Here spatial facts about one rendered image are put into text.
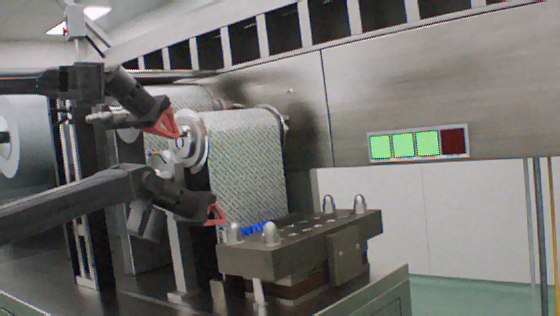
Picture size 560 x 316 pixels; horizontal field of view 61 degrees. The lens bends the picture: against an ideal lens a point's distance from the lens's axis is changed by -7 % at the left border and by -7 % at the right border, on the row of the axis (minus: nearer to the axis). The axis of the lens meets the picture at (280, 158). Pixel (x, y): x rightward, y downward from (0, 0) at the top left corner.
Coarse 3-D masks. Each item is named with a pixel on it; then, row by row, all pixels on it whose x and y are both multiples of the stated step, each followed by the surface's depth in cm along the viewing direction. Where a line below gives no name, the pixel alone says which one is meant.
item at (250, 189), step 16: (224, 160) 113; (240, 160) 117; (256, 160) 121; (272, 160) 125; (224, 176) 113; (240, 176) 117; (256, 176) 120; (272, 176) 124; (224, 192) 113; (240, 192) 116; (256, 192) 120; (272, 192) 124; (224, 208) 112; (240, 208) 116; (256, 208) 120; (272, 208) 124; (224, 224) 112; (240, 224) 116; (256, 224) 119
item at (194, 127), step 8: (176, 120) 114; (184, 120) 112; (192, 120) 110; (192, 128) 110; (200, 136) 109; (200, 144) 109; (200, 152) 110; (176, 160) 116; (184, 160) 113; (192, 160) 112
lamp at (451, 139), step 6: (444, 132) 106; (450, 132) 105; (456, 132) 104; (462, 132) 104; (444, 138) 106; (450, 138) 105; (456, 138) 105; (462, 138) 104; (444, 144) 107; (450, 144) 106; (456, 144) 105; (462, 144) 104; (444, 150) 107; (450, 150) 106; (456, 150) 105; (462, 150) 104
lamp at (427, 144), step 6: (426, 132) 109; (432, 132) 108; (420, 138) 110; (426, 138) 109; (432, 138) 108; (420, 144) 110; (426, 144) 109; (432, 144) 108; (420, 150) 111; (426, 150) 110; (432, 150) 109
